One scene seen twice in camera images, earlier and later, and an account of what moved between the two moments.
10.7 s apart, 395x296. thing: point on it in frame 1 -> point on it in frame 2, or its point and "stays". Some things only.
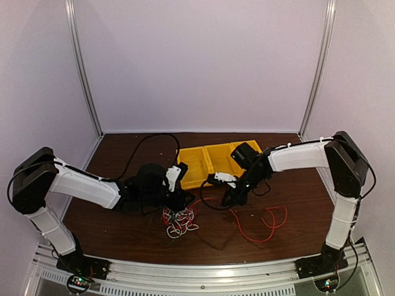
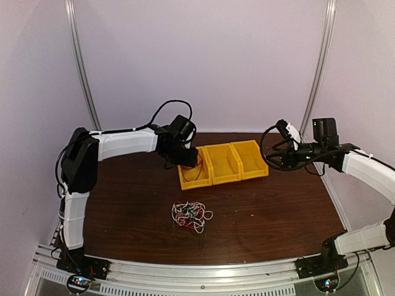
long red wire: [202, 199] -> [182, 171]
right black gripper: [237, 198] -> [286, 154]
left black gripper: [178, 203] -> [191, 161]
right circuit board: [327, 284] stays
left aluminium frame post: [71, 14] stays
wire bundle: [179, 221] -> [192, 215]
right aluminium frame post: [322, 69] stays
